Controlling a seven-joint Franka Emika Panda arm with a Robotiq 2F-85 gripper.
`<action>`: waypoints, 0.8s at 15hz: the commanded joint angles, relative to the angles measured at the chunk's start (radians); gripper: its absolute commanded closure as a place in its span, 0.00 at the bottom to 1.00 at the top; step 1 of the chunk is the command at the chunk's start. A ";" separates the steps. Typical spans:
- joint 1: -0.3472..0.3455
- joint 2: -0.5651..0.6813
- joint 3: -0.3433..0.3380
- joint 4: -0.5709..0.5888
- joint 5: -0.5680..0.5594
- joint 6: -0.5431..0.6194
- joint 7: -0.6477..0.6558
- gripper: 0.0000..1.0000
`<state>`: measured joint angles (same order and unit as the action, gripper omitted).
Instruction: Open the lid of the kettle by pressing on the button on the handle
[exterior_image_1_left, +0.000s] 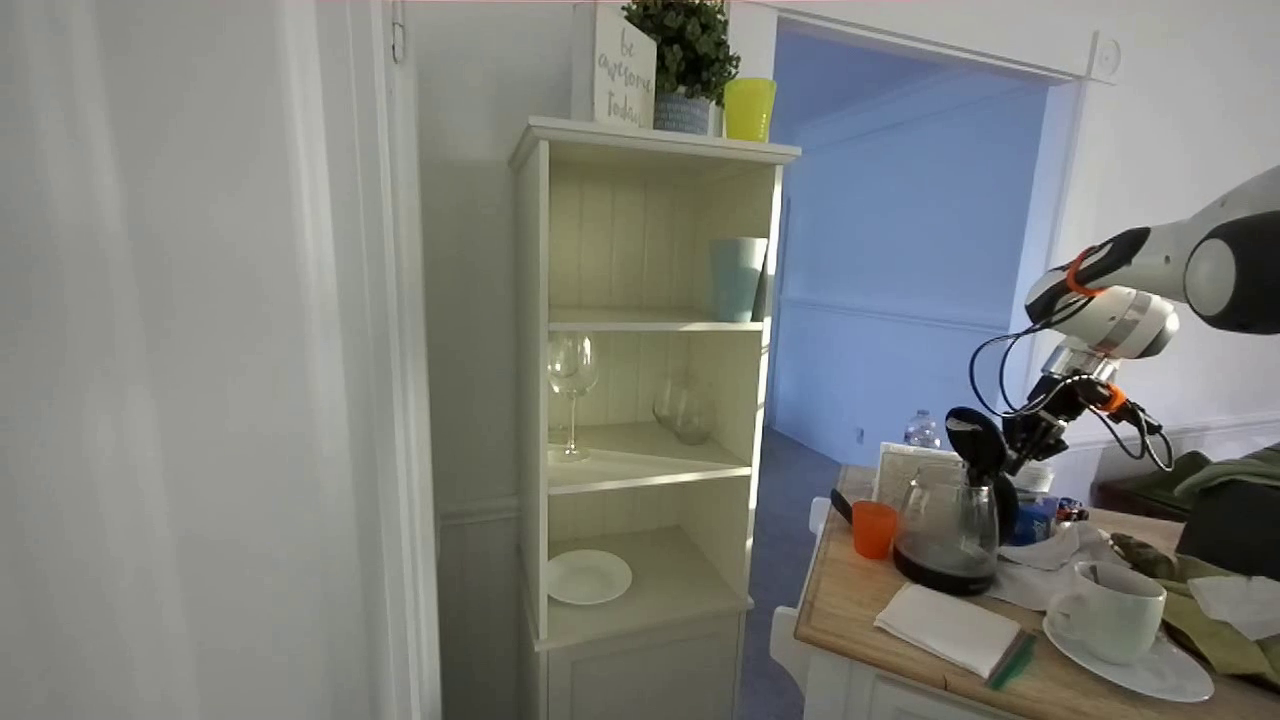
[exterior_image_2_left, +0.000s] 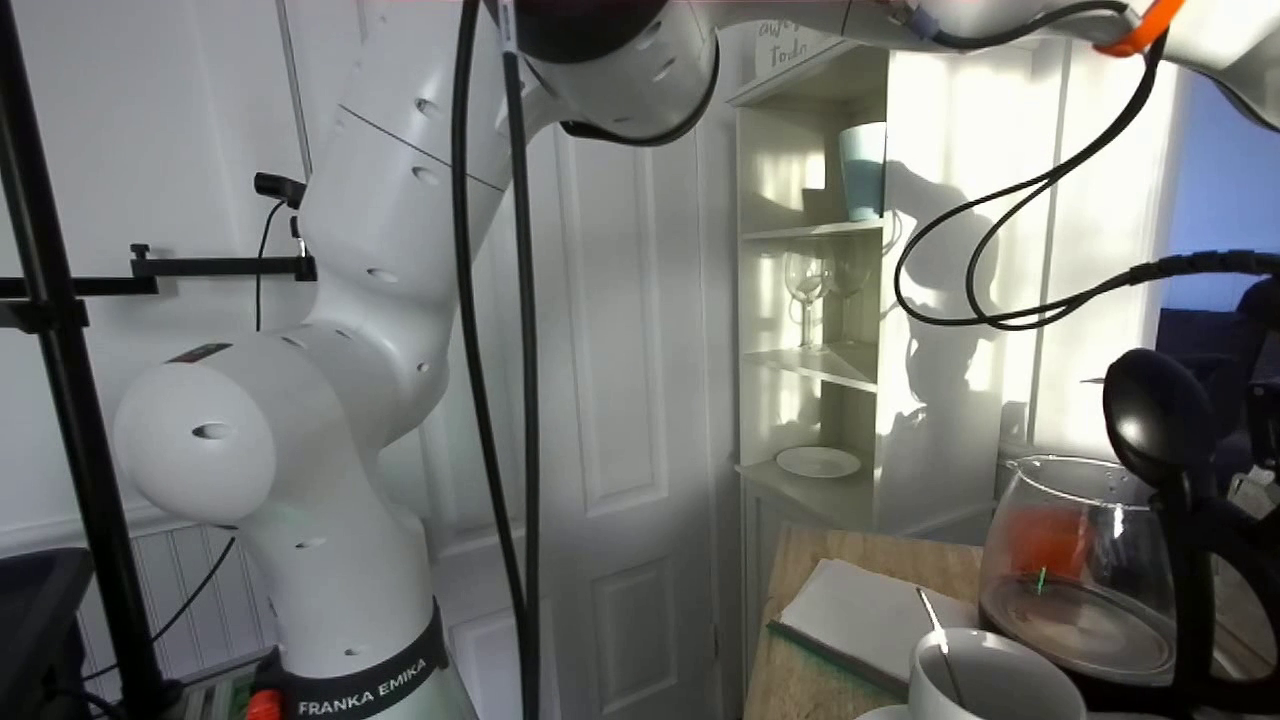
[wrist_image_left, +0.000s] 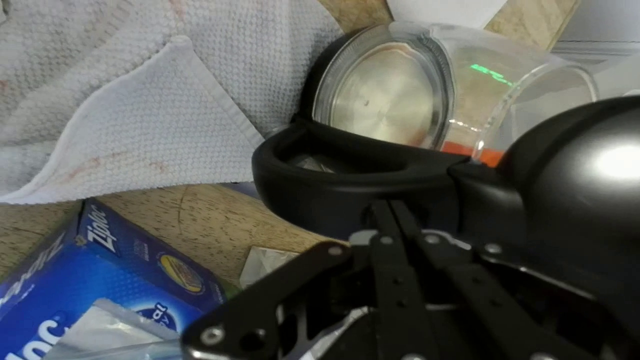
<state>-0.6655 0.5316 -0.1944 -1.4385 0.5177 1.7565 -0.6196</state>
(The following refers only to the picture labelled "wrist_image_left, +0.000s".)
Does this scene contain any white waffle cloth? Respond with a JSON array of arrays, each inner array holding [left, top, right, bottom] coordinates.
[[0, 0, 348, 207]]

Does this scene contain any white bag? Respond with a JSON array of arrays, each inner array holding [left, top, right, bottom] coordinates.
[[387, 0, 513, 32]]

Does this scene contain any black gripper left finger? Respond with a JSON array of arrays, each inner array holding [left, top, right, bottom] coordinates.
[[179, 199, 402, 360]]

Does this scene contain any orange cup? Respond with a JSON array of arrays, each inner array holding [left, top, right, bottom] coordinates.
[[438, 137, 510, 171]]

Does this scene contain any blue Ziploc box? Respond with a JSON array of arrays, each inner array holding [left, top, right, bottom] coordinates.
[[0, 199, 226, 360]]

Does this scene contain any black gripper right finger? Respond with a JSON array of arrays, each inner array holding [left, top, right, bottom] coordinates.
[[390, 199, 628, 360]]

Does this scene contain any silver electric kettle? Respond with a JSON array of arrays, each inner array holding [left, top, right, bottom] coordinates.
[[250, 19, 640, 322]]

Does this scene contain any small white card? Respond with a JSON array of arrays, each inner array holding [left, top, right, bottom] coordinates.
[[238, 245, 300, 291]]

